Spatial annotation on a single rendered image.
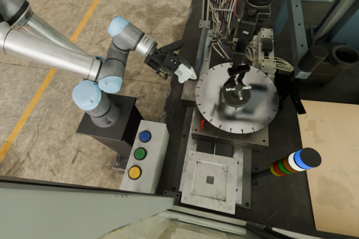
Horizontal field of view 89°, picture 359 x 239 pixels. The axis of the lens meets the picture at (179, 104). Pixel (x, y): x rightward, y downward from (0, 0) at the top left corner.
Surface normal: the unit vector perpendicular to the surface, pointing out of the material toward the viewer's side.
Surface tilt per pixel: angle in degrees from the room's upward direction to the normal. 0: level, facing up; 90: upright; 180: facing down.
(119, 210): 90
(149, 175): 0
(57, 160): 0
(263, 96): 0
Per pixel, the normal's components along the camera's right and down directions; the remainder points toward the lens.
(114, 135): -0.07, -0.46
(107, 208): 0.98, 0.15
